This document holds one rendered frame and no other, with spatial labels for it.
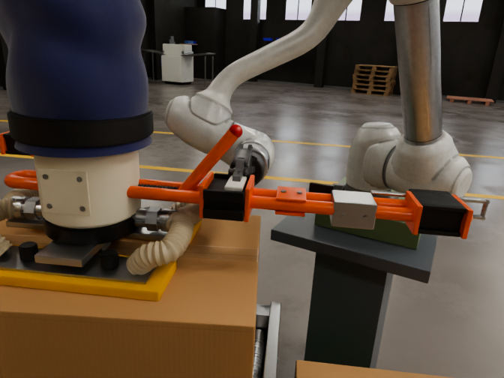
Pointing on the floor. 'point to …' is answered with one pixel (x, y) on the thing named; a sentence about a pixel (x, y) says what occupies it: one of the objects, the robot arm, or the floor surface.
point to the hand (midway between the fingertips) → (235, 196)
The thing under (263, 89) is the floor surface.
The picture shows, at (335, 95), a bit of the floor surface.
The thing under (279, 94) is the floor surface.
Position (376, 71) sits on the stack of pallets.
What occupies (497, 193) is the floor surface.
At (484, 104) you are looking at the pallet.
